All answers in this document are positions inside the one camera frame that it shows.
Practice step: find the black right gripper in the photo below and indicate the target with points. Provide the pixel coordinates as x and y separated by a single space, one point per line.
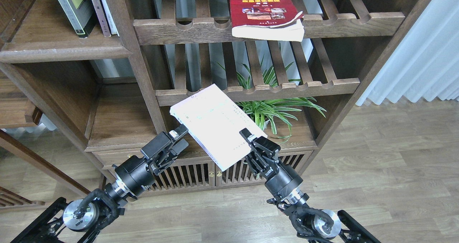
282 180

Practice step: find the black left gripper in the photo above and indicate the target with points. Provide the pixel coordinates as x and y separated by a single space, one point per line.
136 175

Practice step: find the pale lavender cover book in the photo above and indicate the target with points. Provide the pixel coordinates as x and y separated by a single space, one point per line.
215 122

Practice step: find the black yellow-green cover book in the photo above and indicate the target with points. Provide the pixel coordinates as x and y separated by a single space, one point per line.
81 14

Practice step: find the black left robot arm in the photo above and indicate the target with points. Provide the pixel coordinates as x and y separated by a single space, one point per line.
101 207

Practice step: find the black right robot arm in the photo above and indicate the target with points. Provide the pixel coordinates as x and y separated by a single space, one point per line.
322 225

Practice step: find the white plant pot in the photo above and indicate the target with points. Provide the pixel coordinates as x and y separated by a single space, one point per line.
263 125

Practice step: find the green spider plant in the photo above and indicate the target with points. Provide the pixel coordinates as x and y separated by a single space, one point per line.
263 110

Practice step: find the dark wooden bookshelf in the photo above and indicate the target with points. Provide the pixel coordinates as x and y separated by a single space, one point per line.
112 95

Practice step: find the white spine upright book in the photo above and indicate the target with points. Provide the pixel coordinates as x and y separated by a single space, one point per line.
111 23

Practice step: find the red cover book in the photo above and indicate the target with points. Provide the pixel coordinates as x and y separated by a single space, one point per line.
275 20

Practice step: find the wooden side furniture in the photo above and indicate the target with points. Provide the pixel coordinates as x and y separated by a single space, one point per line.
38 164

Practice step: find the white pleated curtain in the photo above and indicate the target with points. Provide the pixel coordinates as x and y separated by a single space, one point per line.
426 63

